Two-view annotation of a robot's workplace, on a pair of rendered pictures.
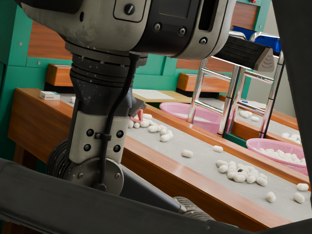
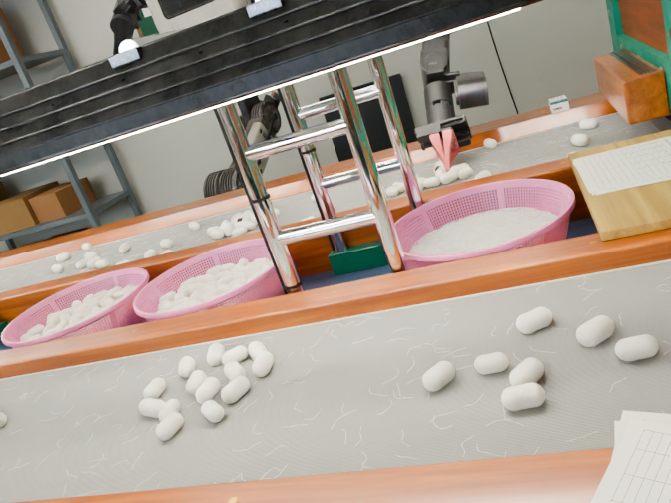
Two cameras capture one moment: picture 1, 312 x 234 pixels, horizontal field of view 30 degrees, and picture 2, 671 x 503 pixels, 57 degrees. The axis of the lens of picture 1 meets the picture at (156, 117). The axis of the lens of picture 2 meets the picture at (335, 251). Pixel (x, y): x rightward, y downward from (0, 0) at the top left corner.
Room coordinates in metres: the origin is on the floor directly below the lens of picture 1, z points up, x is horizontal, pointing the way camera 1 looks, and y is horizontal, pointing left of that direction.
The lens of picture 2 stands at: (2.87, -0.67, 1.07)
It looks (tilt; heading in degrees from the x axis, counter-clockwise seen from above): 19 degrees down; 155
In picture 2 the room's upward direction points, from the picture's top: 19 degrees counter-clockwise
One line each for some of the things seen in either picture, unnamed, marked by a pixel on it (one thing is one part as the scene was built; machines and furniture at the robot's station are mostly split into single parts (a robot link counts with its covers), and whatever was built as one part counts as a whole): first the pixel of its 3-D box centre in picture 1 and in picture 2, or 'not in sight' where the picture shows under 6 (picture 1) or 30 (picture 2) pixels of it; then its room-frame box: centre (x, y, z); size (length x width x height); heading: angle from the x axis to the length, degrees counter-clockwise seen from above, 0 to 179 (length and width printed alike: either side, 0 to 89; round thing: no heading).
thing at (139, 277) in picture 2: not in sight; (88, 324); (1.70, -0.65, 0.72); 0.27 x 0.27 x 0.10
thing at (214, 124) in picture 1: (190, 123); (483, 244); (2.21, -0.14, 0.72); 0.27 x 0.27 x 0.10
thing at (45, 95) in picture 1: (49, 95); (558, 104); (1.93, 0.37, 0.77); 0.06 x 0.04 x 0.02; 135
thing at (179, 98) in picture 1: (156, 95); (642, 177); (2.36, 0.02, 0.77); 0.33 x 0.15 x 0.01; 135
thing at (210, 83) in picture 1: (205, 82); not in sight; (2.64, -0.19, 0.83); 0.30 x 0.06 x 0.07; 135
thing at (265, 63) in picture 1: (192, 36); not in sight; (1.89, -0.06, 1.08); 0.62 x 0.08 x 0.07; 45
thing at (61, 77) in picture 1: (85, 76); (627, 82); (2.16, 0.29, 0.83); 0.30 x 0.06 x 0.07; 135
